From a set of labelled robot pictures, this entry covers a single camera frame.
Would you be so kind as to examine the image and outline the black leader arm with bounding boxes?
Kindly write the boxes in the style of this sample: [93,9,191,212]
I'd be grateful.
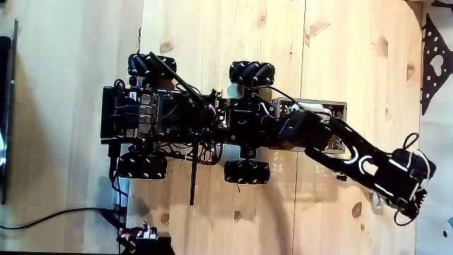
[116,221,176,255]

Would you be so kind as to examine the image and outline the perforated metal basket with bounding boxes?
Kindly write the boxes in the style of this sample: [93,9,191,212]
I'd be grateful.
[271,98,348,155]

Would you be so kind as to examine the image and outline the black mecanum wheel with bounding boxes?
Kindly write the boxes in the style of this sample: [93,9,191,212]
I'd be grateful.
[229,60,277,87]
[127,52,178,80]
[115,151,168,181]
[223,159,272,186]

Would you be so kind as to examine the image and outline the black antenna rod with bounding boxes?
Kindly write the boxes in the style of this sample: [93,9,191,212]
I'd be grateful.
[188,132,200,207]
[148,51,205,104]

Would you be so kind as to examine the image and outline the black monitor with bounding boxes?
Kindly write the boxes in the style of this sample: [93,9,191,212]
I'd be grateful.
[0,18,20,206]

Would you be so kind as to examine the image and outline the black oval camera box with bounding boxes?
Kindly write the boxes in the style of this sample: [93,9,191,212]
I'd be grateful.
[391,147,437,182]

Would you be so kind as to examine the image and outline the red black servo wires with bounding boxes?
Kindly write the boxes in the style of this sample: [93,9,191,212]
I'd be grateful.
[393,132,432,227]

